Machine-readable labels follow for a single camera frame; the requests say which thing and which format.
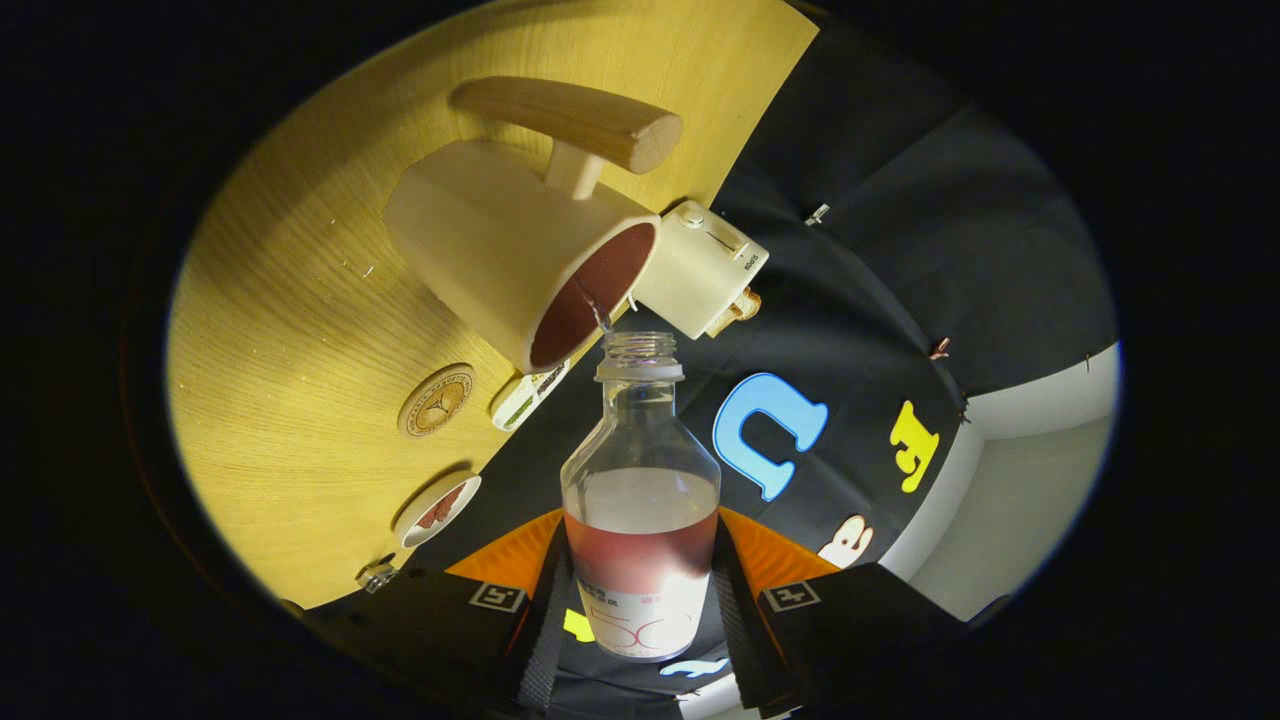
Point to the toast slice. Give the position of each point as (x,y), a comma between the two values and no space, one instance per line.
(724,322)
(748,304)

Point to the red meat slice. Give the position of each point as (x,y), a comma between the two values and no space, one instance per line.
(453,497)
(430,517)

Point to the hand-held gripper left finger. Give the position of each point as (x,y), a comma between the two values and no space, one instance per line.
(540,640)

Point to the wooden table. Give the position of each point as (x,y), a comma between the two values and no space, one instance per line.
(290,400)

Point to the white round plate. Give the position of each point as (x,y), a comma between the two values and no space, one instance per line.
(415,525)

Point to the clear juice bottle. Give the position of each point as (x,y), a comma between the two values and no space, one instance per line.
(640,520)

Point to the round wooden coaster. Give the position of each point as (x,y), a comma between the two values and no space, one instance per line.
(436,401)

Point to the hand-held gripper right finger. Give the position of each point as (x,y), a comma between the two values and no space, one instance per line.
(740,640)

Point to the cream toaster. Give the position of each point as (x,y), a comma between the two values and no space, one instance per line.
(695,270)

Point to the black backdrop cloth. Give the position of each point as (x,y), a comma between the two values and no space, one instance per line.
(860,280)

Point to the copper clip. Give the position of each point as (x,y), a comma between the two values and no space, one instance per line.
(939,349)

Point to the silver clip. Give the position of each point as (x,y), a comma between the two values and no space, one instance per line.
(817,213)

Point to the white divided condiment dish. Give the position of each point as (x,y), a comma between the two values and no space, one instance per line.
(515,405)

